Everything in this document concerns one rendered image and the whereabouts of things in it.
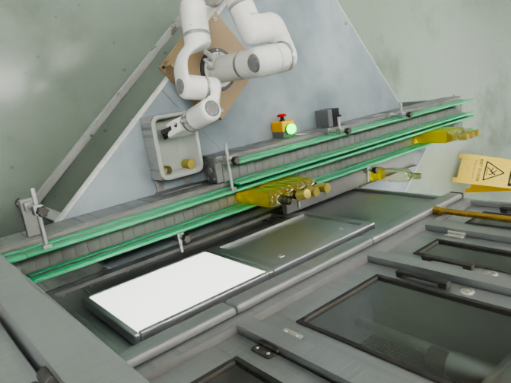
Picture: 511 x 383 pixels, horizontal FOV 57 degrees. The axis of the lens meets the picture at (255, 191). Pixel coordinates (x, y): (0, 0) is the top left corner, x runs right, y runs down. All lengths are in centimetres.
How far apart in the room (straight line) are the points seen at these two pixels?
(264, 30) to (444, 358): 107
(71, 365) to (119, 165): 134
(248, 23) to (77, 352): 131
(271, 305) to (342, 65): 147
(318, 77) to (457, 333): 146
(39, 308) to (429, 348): 78
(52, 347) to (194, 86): 114
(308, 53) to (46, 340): 195
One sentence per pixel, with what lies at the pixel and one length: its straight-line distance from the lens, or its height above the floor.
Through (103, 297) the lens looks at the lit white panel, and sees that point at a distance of 140.
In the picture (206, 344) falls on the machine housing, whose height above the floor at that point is 143.
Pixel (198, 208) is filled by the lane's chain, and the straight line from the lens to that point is 168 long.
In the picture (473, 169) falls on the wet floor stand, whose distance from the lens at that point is 489.
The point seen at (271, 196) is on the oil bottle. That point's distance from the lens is 161.
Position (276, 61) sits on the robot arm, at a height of 115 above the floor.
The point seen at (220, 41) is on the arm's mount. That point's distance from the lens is 180.
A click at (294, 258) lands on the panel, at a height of 131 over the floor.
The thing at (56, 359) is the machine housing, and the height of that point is 195.
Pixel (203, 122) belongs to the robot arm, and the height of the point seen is 105.
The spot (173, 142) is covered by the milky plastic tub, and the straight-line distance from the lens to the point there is 174.
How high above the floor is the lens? 228
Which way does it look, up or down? 50 degrees down
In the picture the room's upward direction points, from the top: 98 degrees clockwise
